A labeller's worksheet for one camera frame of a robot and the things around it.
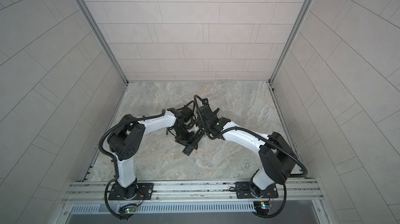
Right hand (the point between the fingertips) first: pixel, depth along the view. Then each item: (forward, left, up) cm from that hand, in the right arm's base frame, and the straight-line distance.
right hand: (201, 117), depth 86 cm
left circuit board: (-39, +32, -7) cm, 51 cm away
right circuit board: (-41, -25, -12) cm, 50 cm away
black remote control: (-15, +4, 0) cm, 16 cm away
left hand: (-12, +3, -9) cm, 15 cm away
